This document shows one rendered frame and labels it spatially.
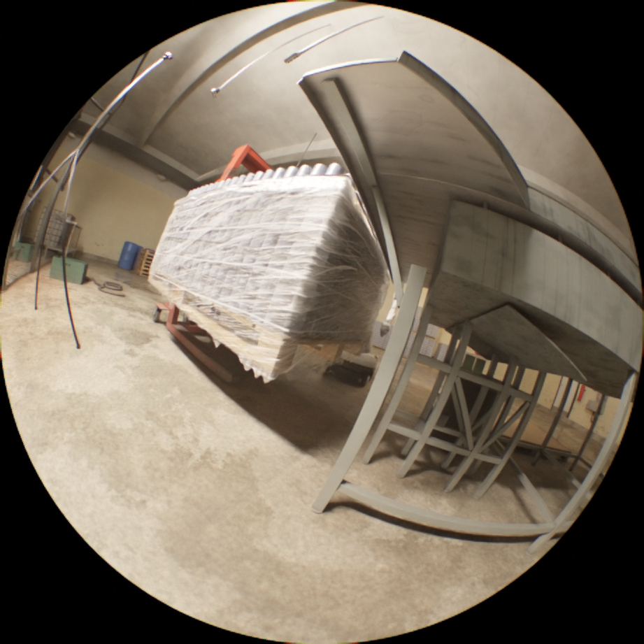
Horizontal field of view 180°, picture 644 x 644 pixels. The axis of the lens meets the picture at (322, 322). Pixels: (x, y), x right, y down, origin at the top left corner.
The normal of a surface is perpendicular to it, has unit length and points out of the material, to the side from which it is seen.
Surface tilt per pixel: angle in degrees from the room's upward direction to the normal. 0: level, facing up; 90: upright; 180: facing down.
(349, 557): 0
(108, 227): 90
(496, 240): 90
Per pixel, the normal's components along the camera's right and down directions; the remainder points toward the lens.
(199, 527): 0.32, -0.95
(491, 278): -0.41, -0.10
